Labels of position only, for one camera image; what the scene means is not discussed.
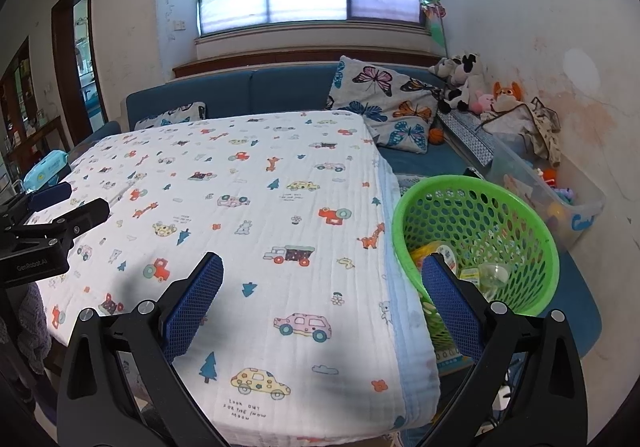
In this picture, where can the white cartoon printed blanket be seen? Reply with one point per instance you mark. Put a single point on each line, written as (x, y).
(280, 207)

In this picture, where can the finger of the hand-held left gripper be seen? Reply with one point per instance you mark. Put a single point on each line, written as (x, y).
(50, 194)
(82, 217)

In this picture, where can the blue white lace cloth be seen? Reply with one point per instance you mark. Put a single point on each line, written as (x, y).
(410, 183)
(467, 137)

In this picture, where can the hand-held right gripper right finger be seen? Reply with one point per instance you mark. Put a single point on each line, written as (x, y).
(452, 307)

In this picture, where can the yellow wrapper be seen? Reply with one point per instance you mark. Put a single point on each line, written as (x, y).
(425, 252)

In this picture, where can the small purple toy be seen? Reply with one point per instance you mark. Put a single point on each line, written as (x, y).
(565, 194)

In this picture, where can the small orange toy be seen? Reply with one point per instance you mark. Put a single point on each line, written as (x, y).
(549, 175)

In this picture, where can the dark wooden door frame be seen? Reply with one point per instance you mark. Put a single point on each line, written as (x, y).
(62, 67)

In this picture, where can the yellow green juice carton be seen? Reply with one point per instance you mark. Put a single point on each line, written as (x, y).
(470, 275)

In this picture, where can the black white cow plush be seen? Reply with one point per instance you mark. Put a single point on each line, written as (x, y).
(465, 82)

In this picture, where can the beige crumpled cloth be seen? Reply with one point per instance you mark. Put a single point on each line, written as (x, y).
(525, 127)

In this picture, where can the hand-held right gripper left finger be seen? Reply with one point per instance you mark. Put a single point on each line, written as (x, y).
(195, 307)

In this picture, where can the pink plush toy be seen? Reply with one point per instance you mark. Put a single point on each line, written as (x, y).
(484, 102)

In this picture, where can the yellow toy ball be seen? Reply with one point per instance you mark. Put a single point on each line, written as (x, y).
(556, 213)

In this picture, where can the red white foil lid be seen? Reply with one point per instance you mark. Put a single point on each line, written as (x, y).
(449, 258)

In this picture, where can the small orange toy ball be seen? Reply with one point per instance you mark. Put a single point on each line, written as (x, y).
(436, 136)

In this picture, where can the black device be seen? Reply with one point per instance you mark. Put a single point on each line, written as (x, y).
(472, 172)

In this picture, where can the white wall switch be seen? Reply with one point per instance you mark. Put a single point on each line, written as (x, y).
(179, 25)

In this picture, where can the colourful pinwheel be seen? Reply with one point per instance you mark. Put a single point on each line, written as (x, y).
(432, 7)

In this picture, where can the butterfly print pillow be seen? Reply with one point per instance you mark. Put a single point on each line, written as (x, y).
(385, 102)

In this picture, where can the person's left hand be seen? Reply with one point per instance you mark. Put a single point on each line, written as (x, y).
(34, 327)

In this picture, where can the orange fox plush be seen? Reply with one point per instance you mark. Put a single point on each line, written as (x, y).
(507, 96)

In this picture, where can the small cartoon print pillow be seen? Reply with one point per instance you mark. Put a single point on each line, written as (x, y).
(170, 116)

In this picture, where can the grey white plush toy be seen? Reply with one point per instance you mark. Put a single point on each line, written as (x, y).
(445, 67)

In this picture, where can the blue sofa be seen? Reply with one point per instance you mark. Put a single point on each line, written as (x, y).
(280, 87)

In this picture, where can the clear plastic cup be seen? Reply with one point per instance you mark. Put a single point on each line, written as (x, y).
(495, 277)

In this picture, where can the wooden cabinet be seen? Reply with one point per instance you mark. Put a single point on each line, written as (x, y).
(25, 127)

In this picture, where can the green plastic basket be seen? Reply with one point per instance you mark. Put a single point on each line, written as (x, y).
(530, 227)

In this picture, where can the clear plastic storage box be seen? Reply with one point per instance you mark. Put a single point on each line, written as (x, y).
(580, 207)

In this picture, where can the blue wet wipes pack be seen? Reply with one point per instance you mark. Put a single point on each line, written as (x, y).
(47, 169)

